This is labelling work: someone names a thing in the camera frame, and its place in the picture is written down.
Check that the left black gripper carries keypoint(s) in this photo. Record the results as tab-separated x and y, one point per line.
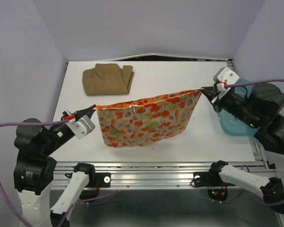
90	111

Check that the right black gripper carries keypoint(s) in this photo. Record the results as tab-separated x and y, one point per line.
211	91

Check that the brown pleated skirt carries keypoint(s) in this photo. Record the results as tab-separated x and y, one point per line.
107	79

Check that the orange floral skirt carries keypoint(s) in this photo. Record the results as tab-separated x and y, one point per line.
146	121

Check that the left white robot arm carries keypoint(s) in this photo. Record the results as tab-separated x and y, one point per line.
33	174

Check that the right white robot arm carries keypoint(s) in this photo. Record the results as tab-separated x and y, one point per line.
265	184

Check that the blue plastic basket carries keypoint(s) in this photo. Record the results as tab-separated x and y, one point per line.
231	125

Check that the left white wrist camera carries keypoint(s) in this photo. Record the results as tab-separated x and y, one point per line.
81	127

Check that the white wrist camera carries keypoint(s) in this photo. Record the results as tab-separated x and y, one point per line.
81	127
224	77

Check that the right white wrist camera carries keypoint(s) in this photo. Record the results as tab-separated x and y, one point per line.
224	77

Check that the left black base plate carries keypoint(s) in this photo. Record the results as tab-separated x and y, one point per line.
101	182

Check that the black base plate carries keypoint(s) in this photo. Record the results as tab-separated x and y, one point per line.
101	182
217	190

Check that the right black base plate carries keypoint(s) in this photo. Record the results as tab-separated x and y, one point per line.
217	190

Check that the aluminium rail frame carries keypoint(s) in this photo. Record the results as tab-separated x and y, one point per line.
168	164

